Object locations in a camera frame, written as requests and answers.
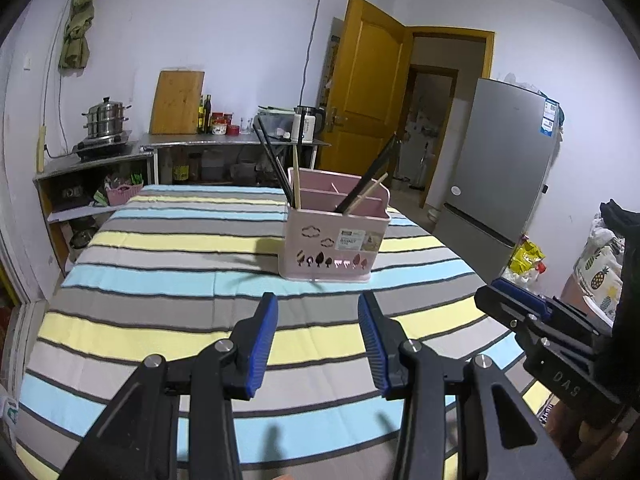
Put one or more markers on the small red can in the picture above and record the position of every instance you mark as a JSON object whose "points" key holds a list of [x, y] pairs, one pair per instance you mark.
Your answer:
{"points": [[233, 130]]}

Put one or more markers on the pineapple print bag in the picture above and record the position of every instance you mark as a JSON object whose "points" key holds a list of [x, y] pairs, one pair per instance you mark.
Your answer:
{"points": [[597, 275]]}

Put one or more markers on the steel steamer pot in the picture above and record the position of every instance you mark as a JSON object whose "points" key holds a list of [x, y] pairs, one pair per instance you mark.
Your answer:
{"points": [[106, 120]]}

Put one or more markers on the striped tablecloth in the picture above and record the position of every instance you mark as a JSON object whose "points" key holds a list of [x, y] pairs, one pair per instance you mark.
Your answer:
{"points": [[150, 260]]}

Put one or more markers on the beige power strip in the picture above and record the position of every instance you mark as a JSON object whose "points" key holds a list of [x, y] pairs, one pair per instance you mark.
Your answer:
{"points": [[41, 150]]}

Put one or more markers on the dark glass bottle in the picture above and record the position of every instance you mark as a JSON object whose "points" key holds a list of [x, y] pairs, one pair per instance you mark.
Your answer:
{"points": [[208, 115]]}

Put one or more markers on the metal kitchen counter shelf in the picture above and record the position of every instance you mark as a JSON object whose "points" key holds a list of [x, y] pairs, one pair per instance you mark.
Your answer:
{"points": [[225, 140]]}

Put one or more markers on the clear plastic storage box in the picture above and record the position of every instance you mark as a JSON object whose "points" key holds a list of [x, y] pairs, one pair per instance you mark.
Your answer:
{"points": [[275, 122]]}

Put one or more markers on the green curtain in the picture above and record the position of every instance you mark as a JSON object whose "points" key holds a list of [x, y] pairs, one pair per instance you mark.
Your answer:
{"points": [[75, 35]]}

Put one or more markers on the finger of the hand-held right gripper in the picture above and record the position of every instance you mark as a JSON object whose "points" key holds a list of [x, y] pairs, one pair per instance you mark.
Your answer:
{"points": [[505, 312], [525, 297]]}

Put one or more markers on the wooden cutting board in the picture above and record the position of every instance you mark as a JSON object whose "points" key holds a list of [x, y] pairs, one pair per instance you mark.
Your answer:
{"points": [[177, 102]]}

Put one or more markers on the pink plastic chopstick basket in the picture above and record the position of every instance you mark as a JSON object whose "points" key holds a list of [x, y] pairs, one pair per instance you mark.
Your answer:
{"points": [[320, 245]]}

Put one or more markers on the yellow snack bag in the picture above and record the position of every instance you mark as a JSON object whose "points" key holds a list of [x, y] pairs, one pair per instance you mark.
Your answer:
{"points": [[525, 255]]}

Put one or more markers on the yellow oil bottle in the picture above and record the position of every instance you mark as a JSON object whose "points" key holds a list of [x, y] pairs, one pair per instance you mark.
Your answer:
{"points": [[201, 117]]}

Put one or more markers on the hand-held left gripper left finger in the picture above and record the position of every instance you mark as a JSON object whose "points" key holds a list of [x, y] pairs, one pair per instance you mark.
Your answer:
{"points": [[260, 350]]}

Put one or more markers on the grey refrigerator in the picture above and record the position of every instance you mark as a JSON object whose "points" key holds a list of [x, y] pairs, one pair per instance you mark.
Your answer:
{"points": [[490, 160]]}

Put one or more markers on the wall poster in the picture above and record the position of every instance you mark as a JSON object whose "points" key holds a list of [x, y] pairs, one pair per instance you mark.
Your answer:
{"points": [[333, 55]]}

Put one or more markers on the yellow door frame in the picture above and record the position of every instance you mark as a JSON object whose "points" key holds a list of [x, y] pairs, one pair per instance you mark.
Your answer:
{"points": [[450, 32]]}

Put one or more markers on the white electric kettle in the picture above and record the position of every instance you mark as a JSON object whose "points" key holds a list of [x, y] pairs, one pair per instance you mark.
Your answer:
{"points": [[307, 127]]}

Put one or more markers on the small pink shelf basket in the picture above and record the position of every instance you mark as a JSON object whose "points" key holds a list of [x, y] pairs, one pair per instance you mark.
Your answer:
{"points": [[125, 195]]}

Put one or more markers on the wooden chopstick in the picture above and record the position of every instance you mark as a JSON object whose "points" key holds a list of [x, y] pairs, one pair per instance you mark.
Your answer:
{"points": [[370, 191], [296, 180]]}

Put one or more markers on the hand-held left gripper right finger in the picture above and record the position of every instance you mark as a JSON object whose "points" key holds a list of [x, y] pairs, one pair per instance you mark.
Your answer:
{"points": [[376, 350]]}

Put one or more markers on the gas stove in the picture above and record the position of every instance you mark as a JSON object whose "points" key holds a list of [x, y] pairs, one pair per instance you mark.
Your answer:
{"points": [[102, 147]]}

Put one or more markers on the yellow wooden door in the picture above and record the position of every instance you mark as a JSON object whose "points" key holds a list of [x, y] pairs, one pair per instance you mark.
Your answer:
{"points": [[365, 70]]}

